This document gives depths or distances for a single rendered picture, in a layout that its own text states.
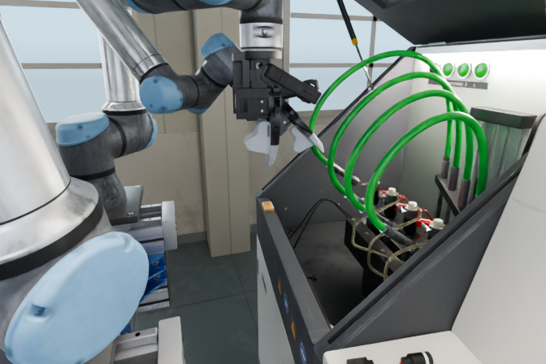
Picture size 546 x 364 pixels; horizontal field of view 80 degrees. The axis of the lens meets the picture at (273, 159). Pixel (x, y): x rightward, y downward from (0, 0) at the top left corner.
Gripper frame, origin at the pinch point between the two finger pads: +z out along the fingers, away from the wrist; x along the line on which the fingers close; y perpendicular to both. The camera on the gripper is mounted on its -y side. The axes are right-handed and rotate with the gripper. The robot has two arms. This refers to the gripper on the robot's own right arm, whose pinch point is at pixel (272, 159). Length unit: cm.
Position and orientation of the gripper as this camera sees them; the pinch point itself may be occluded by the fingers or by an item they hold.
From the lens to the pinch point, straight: 63.4
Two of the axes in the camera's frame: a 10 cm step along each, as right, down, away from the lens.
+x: 1.9, 2.8, -9.4
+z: 0.0, 9.6, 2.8
